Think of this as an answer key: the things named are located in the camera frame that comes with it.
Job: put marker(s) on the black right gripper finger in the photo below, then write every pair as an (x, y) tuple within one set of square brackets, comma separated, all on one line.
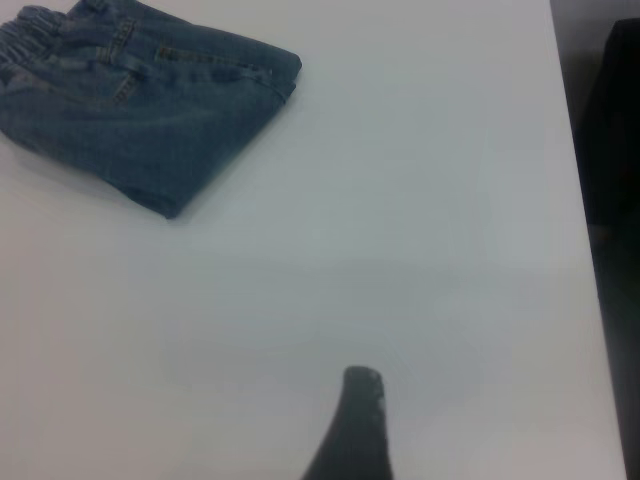
[(355, 430)]

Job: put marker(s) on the blue denim shorts basketball print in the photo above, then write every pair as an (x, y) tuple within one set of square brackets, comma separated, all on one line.
[(130, 115)]

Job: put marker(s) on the black bulky stand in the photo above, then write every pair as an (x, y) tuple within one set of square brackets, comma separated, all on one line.
[(615, 200)]

